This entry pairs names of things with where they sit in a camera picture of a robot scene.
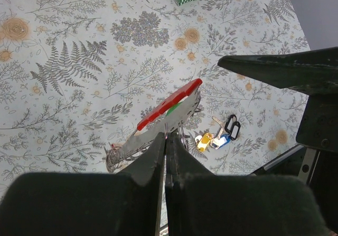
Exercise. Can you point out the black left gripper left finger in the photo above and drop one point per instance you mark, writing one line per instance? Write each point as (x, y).
(125, 203)

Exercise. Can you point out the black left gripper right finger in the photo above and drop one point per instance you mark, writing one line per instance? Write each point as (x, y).
(201, 203)

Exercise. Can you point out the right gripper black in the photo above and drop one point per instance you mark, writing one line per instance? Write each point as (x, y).
(311, 73)

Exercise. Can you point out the metal key holder red handle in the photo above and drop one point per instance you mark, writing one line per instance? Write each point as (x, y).
(157, 122)

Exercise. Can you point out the yellow key tag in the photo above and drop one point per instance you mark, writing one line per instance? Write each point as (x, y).
(203, 141)

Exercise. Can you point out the blue key tag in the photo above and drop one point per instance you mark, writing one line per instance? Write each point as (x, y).
(217, 143)

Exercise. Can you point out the black key tag lower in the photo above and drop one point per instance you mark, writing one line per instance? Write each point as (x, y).
(235, 128)

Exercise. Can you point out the black key tag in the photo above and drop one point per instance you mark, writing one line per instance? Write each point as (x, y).
(235, 128)
(230, 121)

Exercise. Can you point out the black key tag upper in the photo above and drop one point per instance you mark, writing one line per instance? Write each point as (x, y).
(230, 121)

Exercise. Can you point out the aluminium front rail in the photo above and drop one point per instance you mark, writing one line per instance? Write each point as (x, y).
(288, 163)

